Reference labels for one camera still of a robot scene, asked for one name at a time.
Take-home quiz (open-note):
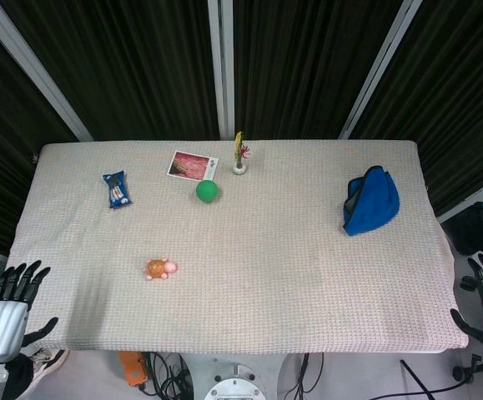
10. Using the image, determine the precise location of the blue fabric pouch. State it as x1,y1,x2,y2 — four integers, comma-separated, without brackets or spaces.
342,165,401,237

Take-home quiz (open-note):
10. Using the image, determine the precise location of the black and white sneaker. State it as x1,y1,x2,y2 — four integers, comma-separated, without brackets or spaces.
27,347,70,391

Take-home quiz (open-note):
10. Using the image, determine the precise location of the red picture postcard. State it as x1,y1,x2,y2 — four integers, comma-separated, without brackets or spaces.
166,150,220,182

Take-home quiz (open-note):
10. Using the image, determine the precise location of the green ball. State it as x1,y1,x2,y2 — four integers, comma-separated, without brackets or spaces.
195,179,220,206

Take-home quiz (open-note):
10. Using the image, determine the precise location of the black cable bundle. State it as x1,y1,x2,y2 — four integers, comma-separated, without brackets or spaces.
138,352,203,400

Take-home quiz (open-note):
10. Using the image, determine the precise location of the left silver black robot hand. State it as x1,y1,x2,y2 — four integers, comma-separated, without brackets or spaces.
0,260,60,363

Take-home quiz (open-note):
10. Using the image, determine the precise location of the small vase with flowers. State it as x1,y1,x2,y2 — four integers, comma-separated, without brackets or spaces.
231,131,253,176

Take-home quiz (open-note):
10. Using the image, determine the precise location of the blue cookie snack pack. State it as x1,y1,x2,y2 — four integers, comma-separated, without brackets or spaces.
102,170,133,210

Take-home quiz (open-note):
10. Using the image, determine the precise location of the white metal frame post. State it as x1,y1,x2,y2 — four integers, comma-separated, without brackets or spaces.
0,0,94,143
337,0,424,140
206,0,236,141

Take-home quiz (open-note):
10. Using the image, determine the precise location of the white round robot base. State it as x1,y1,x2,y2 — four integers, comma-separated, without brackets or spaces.
204,362,267,400

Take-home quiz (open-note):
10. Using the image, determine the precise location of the beige woven table cloth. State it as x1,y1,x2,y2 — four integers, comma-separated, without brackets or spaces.
4,139,470,354

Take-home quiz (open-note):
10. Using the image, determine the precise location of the orange power strip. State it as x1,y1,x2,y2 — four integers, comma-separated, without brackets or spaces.
118,351,146,387

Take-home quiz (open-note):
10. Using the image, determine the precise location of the orange toy turtle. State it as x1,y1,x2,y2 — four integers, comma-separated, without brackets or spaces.
143,257,179,282

